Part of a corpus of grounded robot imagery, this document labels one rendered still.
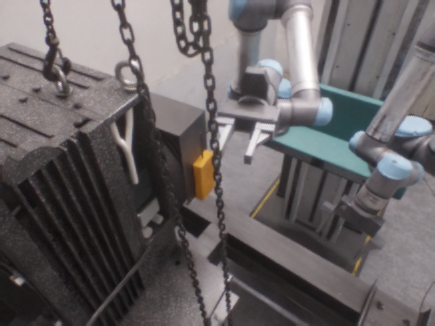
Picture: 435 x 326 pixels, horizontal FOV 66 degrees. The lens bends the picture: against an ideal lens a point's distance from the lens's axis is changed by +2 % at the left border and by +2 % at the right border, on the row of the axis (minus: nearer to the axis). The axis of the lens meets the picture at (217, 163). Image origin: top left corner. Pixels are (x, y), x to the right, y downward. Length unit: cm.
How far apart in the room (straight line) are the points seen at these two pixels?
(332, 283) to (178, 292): 68
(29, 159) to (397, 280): 225
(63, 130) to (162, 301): 72
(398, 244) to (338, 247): 66
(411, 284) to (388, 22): 168
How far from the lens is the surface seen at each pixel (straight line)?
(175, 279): 128
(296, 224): 214
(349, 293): 160
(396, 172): 100
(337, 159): 143
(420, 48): 108
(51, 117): 80
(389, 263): 257
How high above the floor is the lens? 204
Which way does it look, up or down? 45 degrees down
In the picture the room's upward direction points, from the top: 1 degrees counter-clockwise
